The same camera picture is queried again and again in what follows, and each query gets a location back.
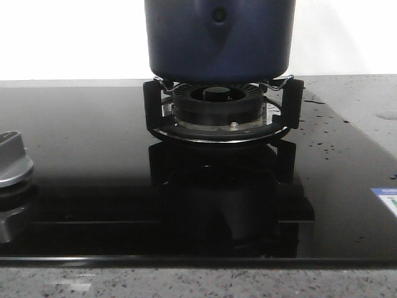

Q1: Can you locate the black pot support grate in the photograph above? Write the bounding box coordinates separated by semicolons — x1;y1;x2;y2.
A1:
143;76;304;144

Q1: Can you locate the dark blue cooking pot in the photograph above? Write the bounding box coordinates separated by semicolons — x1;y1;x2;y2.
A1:
145;0;296;84

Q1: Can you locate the black round gas burner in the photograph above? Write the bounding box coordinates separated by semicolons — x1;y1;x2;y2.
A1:
161;84;267;133

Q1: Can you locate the black glass stove top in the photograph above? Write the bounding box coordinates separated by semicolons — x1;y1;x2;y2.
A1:
1;86;396;268

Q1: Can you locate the silver stove control knob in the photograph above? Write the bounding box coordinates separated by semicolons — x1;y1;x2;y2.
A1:
1;131;33;188

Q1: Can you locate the blue energy label sticker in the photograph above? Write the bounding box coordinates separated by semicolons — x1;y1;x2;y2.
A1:
372;187;397;217

